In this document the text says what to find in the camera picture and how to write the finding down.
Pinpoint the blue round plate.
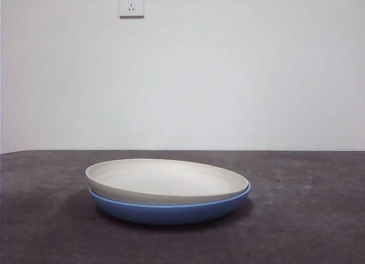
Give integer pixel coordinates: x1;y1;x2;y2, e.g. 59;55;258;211
87;181;252;226

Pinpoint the white round plate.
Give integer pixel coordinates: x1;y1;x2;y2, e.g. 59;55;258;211
85;159;248;205

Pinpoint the white wall socket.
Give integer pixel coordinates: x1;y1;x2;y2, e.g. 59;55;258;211
119;0;145;19

